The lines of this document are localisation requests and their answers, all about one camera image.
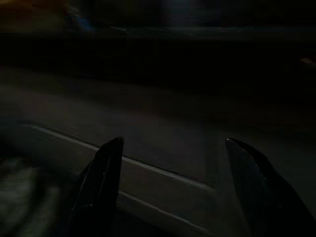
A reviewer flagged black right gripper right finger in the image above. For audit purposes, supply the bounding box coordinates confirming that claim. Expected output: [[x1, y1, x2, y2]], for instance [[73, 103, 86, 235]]
[[225, 137, 316, 237]]

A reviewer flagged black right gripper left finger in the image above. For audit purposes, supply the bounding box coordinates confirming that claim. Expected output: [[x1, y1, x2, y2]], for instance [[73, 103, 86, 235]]
[[58, 136, 124, 237]]

